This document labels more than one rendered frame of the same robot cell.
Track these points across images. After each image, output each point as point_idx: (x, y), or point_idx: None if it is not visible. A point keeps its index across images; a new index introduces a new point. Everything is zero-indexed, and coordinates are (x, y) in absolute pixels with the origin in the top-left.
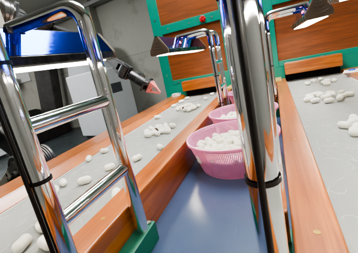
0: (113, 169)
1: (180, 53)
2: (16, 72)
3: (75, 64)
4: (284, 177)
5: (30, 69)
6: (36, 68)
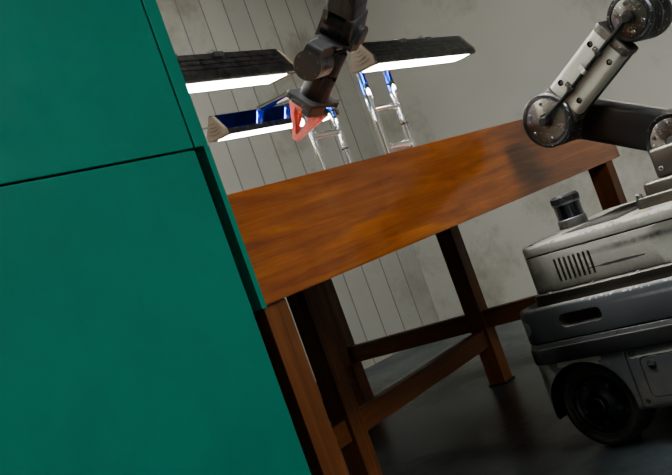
0: (391, 143)
1: (211, 84)
2: (412, 62)
3: (383, 68)
4: None
5: (404, 65)
6: (402, 65)
